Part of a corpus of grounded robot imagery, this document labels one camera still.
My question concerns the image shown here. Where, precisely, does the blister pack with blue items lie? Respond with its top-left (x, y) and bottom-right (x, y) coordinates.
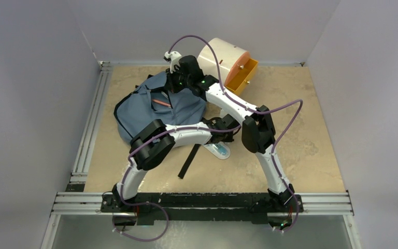
top-left (204, 142), bottom-right (231, 160)

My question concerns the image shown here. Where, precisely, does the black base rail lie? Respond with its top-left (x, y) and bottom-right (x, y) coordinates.
top-left (100, 192), bottom-right (304, 227)

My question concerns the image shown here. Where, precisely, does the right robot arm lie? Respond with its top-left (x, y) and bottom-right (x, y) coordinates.
top-left (164, 51), bottom-right (300, 211)

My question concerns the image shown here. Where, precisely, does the cream round drawer cabinet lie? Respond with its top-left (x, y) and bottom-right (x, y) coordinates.
top-left (197, 37), bottom-right (251, 87)

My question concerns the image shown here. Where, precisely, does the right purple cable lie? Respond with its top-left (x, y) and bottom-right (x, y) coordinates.
top-left (167, 34), bottom-right (304, 234)

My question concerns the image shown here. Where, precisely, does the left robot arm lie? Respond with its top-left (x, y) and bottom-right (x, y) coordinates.
top-left (112, 115), bottom-right (240, 212)

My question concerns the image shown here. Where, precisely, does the yellow open drawer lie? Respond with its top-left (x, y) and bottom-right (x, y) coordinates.
top-left (225, 58), bottom-right (259, 95)

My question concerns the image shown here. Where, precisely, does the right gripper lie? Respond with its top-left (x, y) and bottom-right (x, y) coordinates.
top-left (165, 64), bottom-right (193, 94)

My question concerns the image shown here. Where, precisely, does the blue backpack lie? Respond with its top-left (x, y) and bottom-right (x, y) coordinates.
top-left (113, 71), bottom-right (207, 179)

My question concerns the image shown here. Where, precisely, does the aluminium frame rail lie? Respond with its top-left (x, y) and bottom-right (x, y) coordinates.
top-left (51, 192), bottom-right (354, 215)

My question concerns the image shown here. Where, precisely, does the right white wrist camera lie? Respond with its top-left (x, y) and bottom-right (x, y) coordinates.
top-left (164, 51), bottom-right (182, 73)

